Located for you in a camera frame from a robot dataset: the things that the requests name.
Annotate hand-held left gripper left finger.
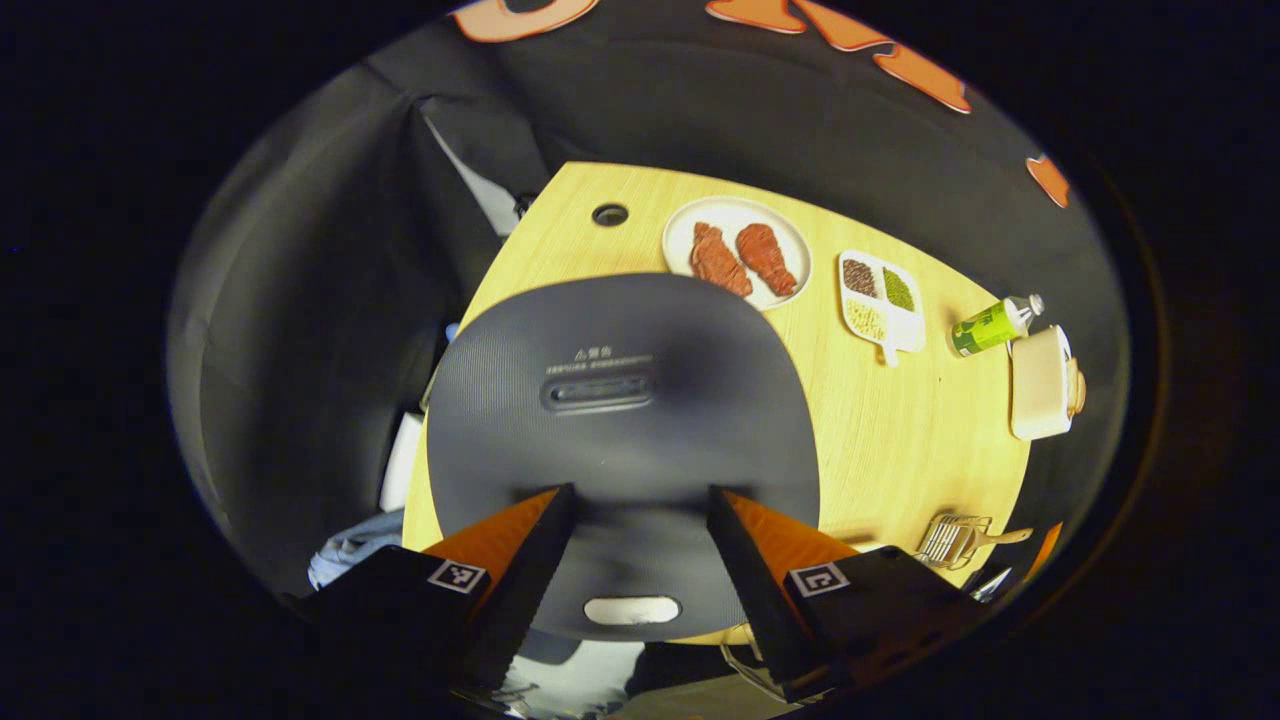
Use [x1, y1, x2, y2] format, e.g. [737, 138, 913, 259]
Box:
[290, 484, 579, 691]

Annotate white box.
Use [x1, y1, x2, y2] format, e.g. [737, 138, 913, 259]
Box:
[378, 410, 426, 513]

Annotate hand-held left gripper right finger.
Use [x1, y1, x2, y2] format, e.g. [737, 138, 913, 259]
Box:
[706, 486, 991, 701]

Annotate round white plate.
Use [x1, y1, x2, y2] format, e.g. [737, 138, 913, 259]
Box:
[662, 196, 813, 311]

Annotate black backdrop cloth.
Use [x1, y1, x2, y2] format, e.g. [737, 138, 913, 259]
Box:
[168, 0, 1131, 601]

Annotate metal wire chopstick holder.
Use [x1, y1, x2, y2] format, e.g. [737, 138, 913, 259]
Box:
[917, 513, 993, 571]

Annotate white toaster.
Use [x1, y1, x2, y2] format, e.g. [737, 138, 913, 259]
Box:
[1010, 325, 1076, 442]

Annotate white divided bean dish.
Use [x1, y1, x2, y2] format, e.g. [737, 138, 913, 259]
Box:
[838, 249, 927, 368]

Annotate black and silver rice cooker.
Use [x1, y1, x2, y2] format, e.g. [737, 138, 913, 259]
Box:
[425, 273, 821, 643]

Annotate blue cloth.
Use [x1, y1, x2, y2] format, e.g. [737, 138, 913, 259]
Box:
[307, 508, 406, 591]

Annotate red meat piece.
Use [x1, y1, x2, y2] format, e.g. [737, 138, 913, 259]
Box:
[690, 222, 754, 298]
[736, 223, 798, 297]

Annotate green drink bottle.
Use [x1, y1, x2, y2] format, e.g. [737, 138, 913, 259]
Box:
[949, 294, 1045, 358]

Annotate clear rice container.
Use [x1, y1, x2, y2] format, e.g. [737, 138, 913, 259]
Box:
[718, 625, 801, 703]

